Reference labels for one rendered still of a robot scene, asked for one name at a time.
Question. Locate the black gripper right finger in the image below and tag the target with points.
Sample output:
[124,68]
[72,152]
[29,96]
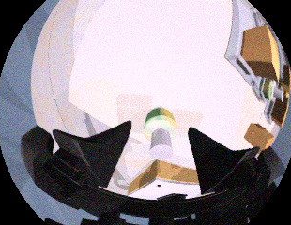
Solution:
[214,161]

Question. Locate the small jar with green and gold label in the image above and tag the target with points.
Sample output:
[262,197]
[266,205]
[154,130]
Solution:
[160,132]
[271,90]

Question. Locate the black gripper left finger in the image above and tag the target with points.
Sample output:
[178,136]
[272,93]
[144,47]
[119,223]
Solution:
[100,152]

